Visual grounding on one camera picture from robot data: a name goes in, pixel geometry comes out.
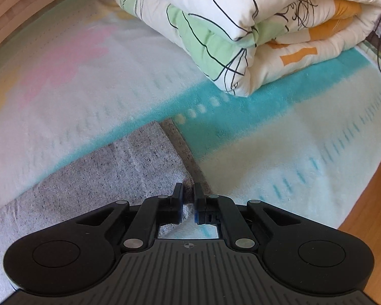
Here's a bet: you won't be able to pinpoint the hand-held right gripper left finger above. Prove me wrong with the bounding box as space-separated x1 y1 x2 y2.
74 182 185 252

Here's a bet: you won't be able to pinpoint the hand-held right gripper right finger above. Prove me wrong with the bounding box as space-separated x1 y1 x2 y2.
194 182 308 251

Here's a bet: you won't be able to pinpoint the grey speckled pants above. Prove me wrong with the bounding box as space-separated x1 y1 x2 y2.
0 118 215 298

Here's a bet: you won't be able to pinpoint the pastel floral bed blanket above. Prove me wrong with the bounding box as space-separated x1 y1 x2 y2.
0 0 381 240

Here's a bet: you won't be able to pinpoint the folded patterned white quilt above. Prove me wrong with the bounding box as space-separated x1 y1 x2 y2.
113 0 381 98

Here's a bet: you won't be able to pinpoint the wooden headboard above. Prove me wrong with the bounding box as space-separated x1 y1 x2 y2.
0 0 102 58

